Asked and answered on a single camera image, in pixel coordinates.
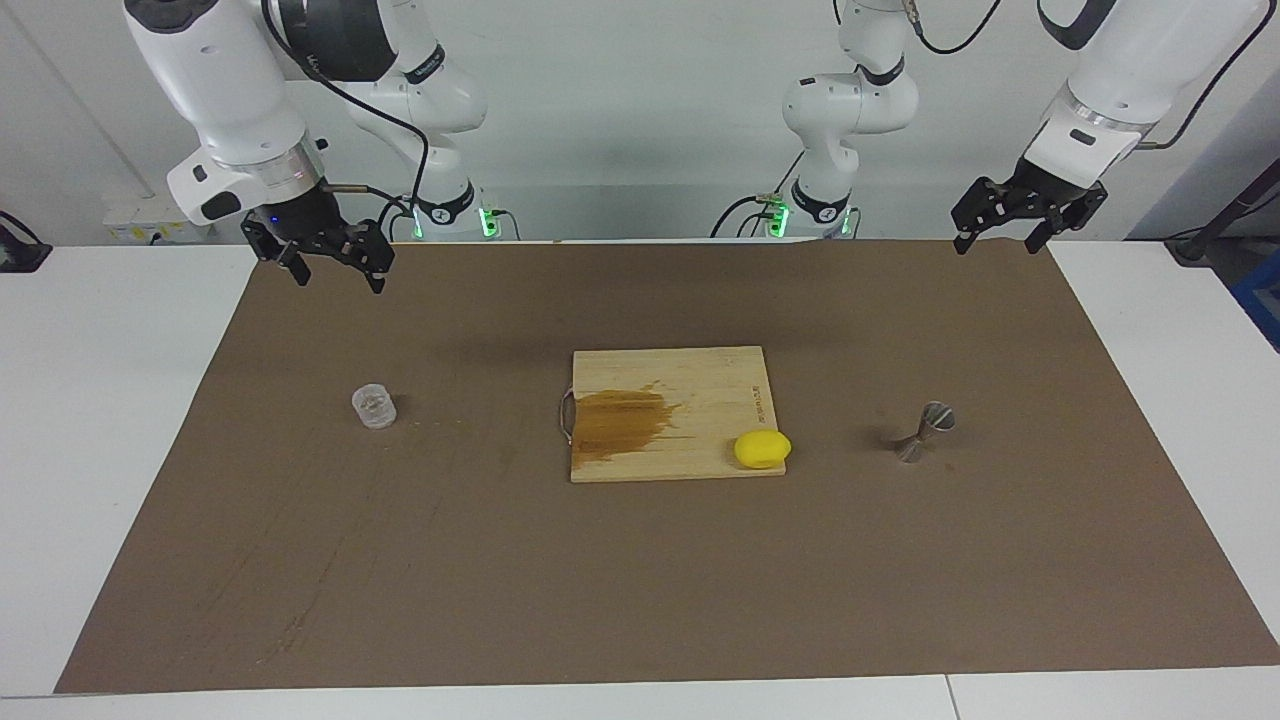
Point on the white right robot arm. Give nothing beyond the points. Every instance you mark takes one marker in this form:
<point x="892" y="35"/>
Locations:
<point x="225" y="90"/>

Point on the wooden cutting board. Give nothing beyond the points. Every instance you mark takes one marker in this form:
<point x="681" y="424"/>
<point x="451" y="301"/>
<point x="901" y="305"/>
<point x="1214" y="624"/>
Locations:
<point x="690" y="385"/>

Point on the metal jigger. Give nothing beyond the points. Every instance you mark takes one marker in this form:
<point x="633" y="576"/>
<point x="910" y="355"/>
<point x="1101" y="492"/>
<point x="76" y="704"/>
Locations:
<point x="915" y="447"/>

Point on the clear plastic cup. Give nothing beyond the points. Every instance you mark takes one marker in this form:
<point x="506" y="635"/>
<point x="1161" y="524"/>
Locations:
<point x="374" y="407"/>

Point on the brown table mat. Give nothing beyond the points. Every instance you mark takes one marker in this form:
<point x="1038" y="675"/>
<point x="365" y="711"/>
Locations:
<point x="640" y="580"/>

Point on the white power strip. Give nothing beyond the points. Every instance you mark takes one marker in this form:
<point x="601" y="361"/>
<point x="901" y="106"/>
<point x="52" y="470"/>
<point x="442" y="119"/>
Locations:
<point x="150" y="228"/>

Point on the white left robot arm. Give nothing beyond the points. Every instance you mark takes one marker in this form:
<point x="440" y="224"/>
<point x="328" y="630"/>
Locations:
<point x="1120" y="70"/>

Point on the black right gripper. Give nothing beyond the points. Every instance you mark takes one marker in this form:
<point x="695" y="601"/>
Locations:
<point x="305" y="218"/>

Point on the black stand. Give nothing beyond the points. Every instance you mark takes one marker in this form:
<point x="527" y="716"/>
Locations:
<point x="1200" y="240"/>

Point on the yellow lemon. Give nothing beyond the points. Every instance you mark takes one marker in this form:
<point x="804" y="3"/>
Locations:
<point x="762" y="450"/>

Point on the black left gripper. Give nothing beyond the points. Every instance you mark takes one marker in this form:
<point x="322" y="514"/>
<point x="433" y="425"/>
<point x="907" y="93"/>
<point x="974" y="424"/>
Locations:
<point x="1060" y="183"/>

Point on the black clamp mount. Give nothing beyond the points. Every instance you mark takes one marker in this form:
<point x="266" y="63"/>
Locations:
<point x="20" y="255"/>

